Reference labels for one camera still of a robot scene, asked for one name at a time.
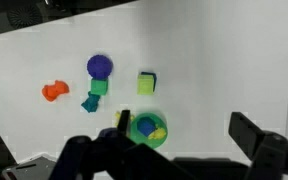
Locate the black round fan grille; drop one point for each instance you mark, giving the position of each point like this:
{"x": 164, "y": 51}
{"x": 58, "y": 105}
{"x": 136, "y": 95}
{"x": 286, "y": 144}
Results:
{"x": 24, "y": 16}

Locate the grey metal plate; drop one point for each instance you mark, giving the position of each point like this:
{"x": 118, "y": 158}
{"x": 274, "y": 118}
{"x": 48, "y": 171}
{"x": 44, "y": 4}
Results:
{"x": 34, "y": 168}

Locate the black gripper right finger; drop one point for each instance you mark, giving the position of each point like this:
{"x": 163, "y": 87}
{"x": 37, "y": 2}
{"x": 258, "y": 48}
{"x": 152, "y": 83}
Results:
{"x": 270, "y": 150}

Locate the purple spiky ball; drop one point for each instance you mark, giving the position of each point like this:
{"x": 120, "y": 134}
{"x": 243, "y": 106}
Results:
{"x": 99, "y": 66}

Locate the green plastic bowl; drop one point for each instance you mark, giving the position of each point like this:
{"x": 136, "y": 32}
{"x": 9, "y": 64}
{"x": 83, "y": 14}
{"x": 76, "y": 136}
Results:
{"x": 138, "y": 136}

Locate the lime green cube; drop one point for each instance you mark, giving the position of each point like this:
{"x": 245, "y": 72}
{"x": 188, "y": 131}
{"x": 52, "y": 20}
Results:
{"x": 145, "y": 84}

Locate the yellow rubber animal toy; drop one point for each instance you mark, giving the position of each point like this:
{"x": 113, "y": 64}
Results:
{"x": 158, "y": 134}

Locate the yellow spiky toy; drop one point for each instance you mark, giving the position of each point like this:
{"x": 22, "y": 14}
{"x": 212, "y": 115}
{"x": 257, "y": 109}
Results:
{"x": 117, "y": 117}

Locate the blue block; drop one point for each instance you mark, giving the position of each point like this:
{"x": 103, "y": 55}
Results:
{"x": 146, "y": 126}

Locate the orange animal toy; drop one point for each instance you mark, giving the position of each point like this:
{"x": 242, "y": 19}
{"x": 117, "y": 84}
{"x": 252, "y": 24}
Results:
{"x": 53, "y": 90}

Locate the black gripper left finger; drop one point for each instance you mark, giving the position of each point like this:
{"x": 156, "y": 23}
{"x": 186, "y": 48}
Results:
{"x": 84, "y": 156}

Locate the teal animal toy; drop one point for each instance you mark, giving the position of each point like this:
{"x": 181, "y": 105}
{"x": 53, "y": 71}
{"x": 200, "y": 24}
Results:
{"x": 90, "y": 103}

